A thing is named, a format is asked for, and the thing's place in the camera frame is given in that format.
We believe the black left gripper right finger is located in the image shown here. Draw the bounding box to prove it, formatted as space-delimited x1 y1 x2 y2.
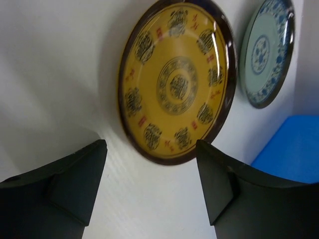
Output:
196 140 319 239

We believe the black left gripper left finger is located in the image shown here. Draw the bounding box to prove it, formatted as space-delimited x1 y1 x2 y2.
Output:
0 139 107 239

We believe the yellow patterned plate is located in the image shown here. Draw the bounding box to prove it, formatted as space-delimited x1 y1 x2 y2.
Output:
117 0 238 165

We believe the blue plastic bin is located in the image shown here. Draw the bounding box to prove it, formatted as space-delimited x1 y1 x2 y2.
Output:
251 115 319 183

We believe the celadon blue pattern plate left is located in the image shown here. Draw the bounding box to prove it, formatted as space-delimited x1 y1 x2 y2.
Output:
239 0 295 109

